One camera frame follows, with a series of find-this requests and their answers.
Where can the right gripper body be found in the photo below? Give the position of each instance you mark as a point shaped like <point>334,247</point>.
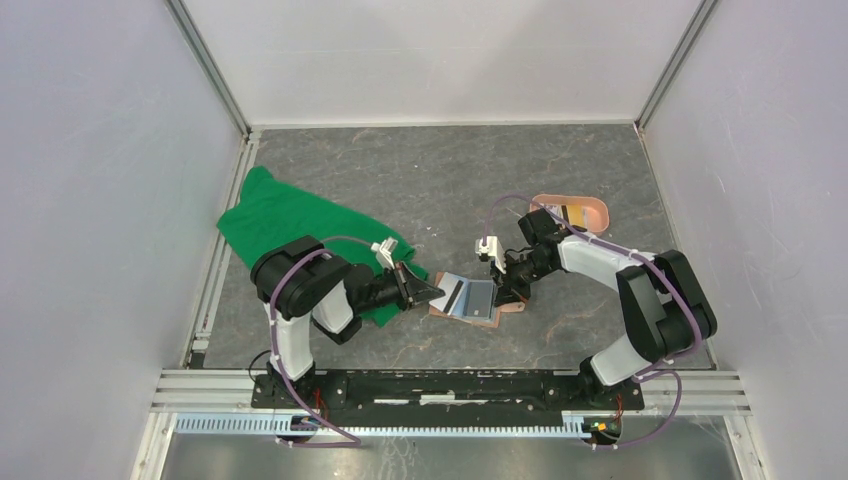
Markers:
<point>526,268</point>

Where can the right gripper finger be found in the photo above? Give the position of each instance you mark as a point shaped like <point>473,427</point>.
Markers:
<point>500,275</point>
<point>510,293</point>

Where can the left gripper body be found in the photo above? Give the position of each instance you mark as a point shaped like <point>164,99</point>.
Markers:
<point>387,290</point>

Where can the tan leather card holder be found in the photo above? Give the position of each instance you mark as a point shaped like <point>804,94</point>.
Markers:
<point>457,313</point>

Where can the white card with stripe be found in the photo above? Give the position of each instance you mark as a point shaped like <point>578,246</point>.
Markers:
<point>453,287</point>

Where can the pink oval tray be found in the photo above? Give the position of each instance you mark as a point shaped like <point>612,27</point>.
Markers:
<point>600,219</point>

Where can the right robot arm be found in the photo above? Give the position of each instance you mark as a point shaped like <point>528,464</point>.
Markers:
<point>665,311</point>

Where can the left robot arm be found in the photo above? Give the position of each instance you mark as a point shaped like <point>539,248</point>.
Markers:
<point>302,283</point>

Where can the black VIP card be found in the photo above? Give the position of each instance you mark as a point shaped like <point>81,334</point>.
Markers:
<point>479,303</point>

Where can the green cloth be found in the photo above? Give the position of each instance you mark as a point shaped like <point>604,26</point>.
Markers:
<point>271,213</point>

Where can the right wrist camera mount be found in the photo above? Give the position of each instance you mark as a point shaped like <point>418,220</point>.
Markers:
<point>489,250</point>

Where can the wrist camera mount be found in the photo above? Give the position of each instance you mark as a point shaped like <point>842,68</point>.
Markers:
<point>489,250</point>
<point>383,252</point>

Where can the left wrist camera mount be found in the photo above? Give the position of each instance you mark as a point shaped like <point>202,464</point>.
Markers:
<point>383,252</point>

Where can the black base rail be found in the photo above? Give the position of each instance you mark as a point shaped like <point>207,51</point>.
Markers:
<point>460,398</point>

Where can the slotted cable duct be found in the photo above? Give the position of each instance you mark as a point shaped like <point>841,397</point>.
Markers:
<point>290,425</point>

